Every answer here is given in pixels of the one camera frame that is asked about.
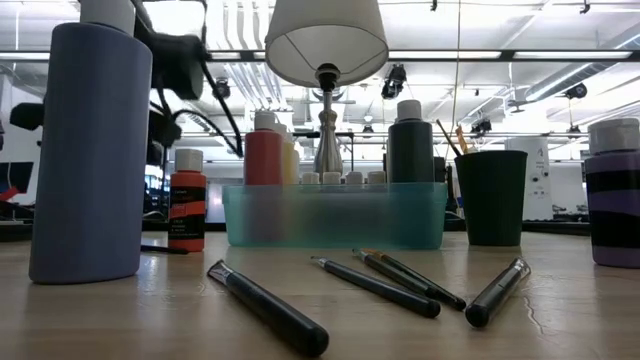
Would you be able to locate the large blue paint bottle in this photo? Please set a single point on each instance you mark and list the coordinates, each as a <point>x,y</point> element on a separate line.
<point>90,150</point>

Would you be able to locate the small maroon paint bottle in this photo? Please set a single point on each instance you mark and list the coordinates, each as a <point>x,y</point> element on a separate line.
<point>310,178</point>

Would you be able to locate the large dark grey paint bottle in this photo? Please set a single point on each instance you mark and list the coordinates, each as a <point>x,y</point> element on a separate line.
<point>410,150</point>

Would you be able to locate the white cylindrical appliance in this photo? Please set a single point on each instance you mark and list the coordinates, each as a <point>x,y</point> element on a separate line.
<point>537,165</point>

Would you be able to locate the black ceiling spotlight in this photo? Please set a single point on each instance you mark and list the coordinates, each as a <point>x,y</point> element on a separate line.
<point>222,92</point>
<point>481,125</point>
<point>394,80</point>
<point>576,91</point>

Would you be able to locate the large yellow paint bottle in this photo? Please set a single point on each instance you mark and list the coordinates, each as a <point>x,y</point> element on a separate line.
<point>289,162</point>

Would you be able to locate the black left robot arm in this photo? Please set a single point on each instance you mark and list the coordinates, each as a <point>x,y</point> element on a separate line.
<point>175,65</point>

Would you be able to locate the long paintbrush orange bristles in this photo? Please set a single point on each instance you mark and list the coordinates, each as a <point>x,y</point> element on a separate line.
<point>165,249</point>

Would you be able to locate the silver table lamp white shade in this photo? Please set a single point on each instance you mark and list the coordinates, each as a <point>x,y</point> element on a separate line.
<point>345,30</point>

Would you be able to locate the black paintbrush white bristles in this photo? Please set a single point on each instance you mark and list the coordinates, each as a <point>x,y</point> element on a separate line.
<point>280,317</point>

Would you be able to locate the small brown paint bottle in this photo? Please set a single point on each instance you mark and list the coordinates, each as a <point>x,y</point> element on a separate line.
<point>332,178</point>

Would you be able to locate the dark green plastic cup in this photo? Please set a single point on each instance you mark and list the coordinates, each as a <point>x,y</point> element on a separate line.
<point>492,200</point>

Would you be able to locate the paintbrush with yellow bristles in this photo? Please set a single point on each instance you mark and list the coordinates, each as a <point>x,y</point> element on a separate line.
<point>462,141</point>

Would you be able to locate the small purple paint bottle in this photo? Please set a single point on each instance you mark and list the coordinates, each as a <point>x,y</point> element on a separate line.
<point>615,202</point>

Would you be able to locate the dark monitor screen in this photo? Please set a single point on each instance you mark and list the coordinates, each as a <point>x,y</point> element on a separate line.
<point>20,175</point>

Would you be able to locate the small orange paint bottle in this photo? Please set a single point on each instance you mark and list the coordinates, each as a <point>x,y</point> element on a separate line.
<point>187,177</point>

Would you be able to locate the teal translucent plastic bin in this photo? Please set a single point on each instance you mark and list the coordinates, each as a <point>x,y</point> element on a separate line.
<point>345,220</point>

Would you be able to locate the paintbrush with orange bristles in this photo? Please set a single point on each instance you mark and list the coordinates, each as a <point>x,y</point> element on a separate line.
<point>456,303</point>

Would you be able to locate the large red paint bottle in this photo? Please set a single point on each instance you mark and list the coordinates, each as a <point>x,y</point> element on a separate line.
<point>262,155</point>

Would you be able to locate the small dark red paint bottle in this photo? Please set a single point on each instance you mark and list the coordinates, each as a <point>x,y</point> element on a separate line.
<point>355,177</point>

